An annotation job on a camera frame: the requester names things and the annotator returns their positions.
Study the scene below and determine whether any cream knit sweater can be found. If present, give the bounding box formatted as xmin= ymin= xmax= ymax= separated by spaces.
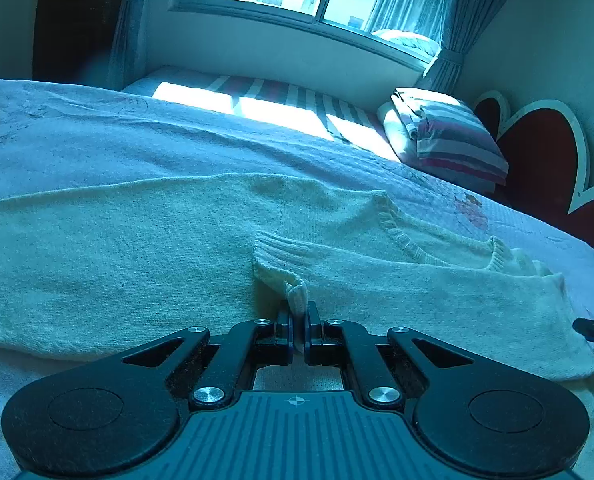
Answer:
xmin=0 ymin=174 xmax=594 ymax=382

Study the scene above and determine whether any red white scalloped headboard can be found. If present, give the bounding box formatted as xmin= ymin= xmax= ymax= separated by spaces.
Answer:
xmin=474 ymin=90 xmax=594 ymax=248

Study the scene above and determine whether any striped mattress sheet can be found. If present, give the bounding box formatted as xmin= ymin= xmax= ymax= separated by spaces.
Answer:
xmin=123 ymin=66 xmax=399 ymax=162

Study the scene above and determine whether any striped folded quilt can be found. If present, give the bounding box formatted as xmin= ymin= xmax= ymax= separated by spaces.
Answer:
xmin=377 ymin=88 xmax=508 ymax=194

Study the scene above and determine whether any floral white bedspread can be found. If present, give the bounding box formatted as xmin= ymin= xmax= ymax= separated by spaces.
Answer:
xmin=0 ymin=79 xmax=594 ymax=479

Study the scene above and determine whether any left blue curtain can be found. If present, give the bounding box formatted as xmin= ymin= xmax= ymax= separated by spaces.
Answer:
xmin=108 ymin=0 xmax=142 ymax=90

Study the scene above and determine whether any blue curtain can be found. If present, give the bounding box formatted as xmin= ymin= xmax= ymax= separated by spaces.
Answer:
xmin=368 ymin=0 xmax=506 ymax=93
xmin=108 ymin=0 xmax=142 ymax=90

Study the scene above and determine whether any right blue curtain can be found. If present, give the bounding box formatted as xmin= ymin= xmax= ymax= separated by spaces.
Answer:
xmin=368 ymin=0 xmax=506 ymax=93

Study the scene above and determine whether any dark wooden door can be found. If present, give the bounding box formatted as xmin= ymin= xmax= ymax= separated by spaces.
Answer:
xmin=32 ymin=0 xmax=122 ymax=87

